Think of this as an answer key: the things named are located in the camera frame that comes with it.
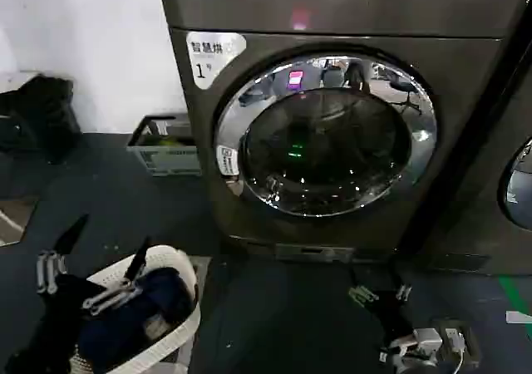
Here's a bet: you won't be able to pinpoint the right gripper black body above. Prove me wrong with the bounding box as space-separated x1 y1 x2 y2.
372 289 417 343

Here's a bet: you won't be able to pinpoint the grey plastic crate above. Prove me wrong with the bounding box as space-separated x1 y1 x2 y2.
126 115 204 178

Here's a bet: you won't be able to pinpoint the grey dryer with number sticker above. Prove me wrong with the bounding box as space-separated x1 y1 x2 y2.
156 0 525 267

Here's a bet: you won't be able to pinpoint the round glass dryer door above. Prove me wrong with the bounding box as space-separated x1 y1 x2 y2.
213 52 439 219

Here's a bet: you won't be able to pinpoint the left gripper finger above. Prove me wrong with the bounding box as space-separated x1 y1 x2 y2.
36 213 91 295
81 235 151 312

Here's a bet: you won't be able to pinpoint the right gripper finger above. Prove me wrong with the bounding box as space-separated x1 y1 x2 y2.
347 265 378 306
390 263 413 304

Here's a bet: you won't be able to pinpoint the small white door sticker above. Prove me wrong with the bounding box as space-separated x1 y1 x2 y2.
216 144 240 180

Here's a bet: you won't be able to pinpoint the dark blue clothes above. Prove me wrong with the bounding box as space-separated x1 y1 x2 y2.
77 267 195 355

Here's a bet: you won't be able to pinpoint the white number sticker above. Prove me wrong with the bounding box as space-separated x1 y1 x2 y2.
185 30 248 91

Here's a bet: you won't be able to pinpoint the white perforated laundry basket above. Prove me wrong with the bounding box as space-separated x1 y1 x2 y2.
67 244 203 374

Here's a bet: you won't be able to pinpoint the grey dryer without sticker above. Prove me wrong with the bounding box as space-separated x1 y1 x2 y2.
431 0 532 276

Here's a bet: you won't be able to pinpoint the black bag pile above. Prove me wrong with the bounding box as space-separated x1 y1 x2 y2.
0 74 83 164

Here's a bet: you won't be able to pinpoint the white floor label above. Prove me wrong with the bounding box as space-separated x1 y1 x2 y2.
505 309 532 325

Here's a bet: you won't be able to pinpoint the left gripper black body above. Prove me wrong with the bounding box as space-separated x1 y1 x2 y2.
7 273 97 374

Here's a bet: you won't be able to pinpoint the round door of plain dryer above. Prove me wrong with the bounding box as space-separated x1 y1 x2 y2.
496 138 532 230

